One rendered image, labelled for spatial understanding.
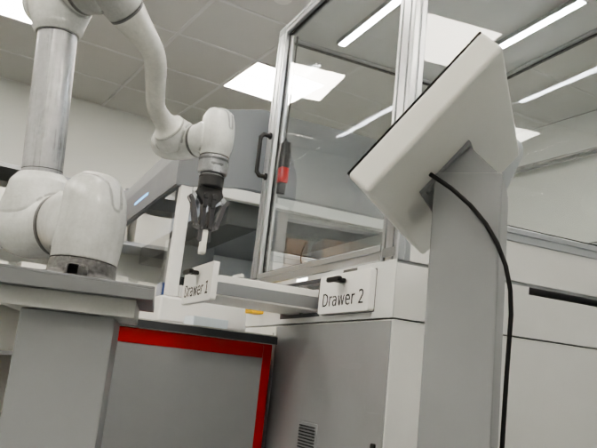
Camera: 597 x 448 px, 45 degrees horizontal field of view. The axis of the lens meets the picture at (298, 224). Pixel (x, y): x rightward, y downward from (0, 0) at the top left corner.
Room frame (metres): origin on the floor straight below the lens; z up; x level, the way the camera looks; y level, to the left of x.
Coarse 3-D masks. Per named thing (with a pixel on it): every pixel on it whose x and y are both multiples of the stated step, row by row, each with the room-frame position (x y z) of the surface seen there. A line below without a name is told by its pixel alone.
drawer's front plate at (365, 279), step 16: (352, 272) 1.91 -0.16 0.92; (368, 272) 1.83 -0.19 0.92; (320, 288) 2.08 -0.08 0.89; (336, 288) 1.99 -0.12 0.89; (352, 288) 1.90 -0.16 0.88; (368, 288) 1.83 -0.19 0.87; (320, 304) 2.07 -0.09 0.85; (336, 304) 1.98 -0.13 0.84; (352, 304) 1.90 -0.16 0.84; (368, 304) 1.82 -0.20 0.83
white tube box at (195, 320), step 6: (186, 318) 2.42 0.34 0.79; (192, 318) 2.37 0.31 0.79; (198, 318) 2.37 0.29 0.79; (204, 318) 2.38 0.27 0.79; (210, 318) 2.39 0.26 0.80; (198, 324) 2.37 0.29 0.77; (204, 324) 2.38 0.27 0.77; (210, 324) 2.39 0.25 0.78; (216, 324) 2.40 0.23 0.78; (222, 324) 2.41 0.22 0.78
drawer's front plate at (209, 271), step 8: (208, 264) 2.03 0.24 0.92; (216, 264) 1.98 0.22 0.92; (200, 272) 2.09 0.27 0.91; (208, 272) 2.02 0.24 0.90; (216, 272) 1.99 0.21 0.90; (184, 280) 2.24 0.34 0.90; (192, 280) 2.16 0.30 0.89; (200, 280) 2.08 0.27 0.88; (208, 280) 2.01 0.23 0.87; (216, 280) 1.99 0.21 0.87; (184, 288) 2.23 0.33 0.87; (200, 288) 2.07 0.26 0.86; (208, 288) 2.00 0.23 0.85; (216, 288) 1.99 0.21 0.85; (192, 296) 2.14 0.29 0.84; (200, 296) 2.06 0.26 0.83; (208, 296) 1.99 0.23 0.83; (184, 304) 2.21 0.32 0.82; (192, 304) 2.18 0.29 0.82
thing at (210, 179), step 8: (200, 176) 2.06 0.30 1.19; (208, 176) 2.05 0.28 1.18; (216, 176) 2.05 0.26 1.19; (200, 184) 2.06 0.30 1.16; (208, 184) 2.05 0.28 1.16; (216, 184) 2.05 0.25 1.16; (200, 192) 2.06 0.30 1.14; (208, 192) 2.07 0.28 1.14; (216, 192) 2.08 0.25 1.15; (200, 200) 2.07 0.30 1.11; (208, 200) 2.07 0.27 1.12
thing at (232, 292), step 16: (224, 288) 2.01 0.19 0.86; (240, 288) 2.03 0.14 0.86; (256, 288) 2.05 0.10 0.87; (272, 288) 2.07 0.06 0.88; (288, 288) 2.09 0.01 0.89; (304, 288) 2.11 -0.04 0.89; (224, 304) 2.24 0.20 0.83; (240, 304) 2.18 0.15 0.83; (256, 304) 2.13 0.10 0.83; (272, 304) 2.08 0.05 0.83; (288, 304) 2.09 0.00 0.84; (304, 304) 2.11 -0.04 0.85
